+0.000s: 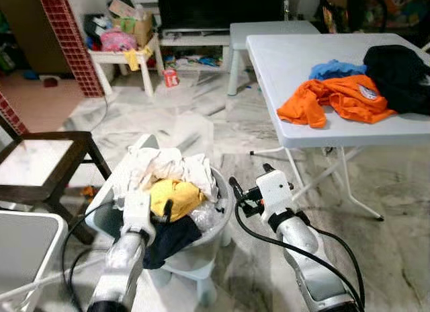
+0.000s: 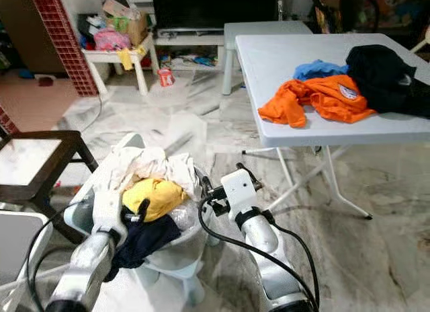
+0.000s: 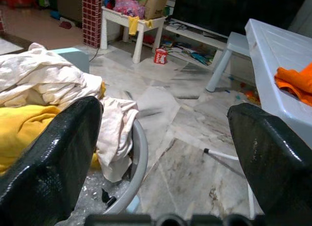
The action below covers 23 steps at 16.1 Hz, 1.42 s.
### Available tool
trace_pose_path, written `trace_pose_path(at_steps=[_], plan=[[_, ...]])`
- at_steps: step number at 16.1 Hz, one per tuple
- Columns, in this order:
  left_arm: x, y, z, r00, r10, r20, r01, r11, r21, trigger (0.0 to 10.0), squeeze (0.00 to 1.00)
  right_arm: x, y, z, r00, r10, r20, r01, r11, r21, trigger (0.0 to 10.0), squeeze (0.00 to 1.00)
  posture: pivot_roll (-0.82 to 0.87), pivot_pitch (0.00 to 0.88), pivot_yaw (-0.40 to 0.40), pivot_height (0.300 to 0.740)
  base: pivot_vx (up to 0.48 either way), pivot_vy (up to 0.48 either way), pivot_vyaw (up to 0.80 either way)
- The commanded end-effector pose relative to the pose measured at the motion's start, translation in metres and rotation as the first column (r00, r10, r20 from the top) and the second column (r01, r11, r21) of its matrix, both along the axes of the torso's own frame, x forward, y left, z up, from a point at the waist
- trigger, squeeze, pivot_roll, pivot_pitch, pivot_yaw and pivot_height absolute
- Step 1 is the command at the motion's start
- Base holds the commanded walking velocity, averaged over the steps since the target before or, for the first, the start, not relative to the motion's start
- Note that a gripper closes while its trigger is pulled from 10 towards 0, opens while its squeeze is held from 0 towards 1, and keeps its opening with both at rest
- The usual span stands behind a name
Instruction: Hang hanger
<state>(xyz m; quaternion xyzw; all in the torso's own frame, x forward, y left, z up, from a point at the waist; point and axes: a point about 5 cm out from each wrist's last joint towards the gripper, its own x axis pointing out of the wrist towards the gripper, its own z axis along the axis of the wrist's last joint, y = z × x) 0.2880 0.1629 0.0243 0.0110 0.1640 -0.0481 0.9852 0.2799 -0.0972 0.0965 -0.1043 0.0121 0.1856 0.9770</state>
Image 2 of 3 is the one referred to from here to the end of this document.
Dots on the yellow shirt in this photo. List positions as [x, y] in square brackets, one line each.
[154, 194]

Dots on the red tiled pillar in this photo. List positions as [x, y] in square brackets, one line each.
[60, 36]

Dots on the blue garment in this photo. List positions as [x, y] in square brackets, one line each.
[316, 70]

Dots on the black garment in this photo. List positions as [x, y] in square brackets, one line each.
[383, 76]

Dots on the black folded stroller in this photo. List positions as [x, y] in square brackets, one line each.
[346, 13]

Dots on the dark wooden chair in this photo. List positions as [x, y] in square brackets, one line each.
[70, 140]

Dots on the cream white garment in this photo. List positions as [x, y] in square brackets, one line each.
[148, 165]

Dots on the small yellow cloth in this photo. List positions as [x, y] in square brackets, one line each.
[127, 58]

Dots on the dark navy garment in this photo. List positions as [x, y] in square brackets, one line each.
[148, 238]

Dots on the pale grey plastic stool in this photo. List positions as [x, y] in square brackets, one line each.
[188, 275]

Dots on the orange shirt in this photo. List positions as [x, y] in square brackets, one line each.
[329, 100]

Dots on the grey folding table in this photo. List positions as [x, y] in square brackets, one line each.
[282, 63]

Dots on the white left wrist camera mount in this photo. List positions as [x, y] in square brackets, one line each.
[107, 211]

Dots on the grey laundry basket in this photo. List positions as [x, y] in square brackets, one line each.
[80, 218]

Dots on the small white side table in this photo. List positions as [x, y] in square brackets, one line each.
[107, 56]

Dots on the grey plastic bench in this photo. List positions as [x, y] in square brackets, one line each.
[262, 31]

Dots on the white tv cabinet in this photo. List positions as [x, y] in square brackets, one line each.
[195, 40]

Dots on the brown cardboard box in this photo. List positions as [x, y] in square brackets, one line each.
[134, 29]

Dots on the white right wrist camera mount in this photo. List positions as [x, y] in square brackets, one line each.
[238, 187]

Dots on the clear plastic bag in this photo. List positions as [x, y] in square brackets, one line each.
[183, 218]

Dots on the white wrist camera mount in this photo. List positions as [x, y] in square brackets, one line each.
[107, 211]
[238, 187]

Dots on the pink bag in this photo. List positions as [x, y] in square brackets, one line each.
[110, 40]

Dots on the black television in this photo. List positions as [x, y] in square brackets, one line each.
[215, 9]

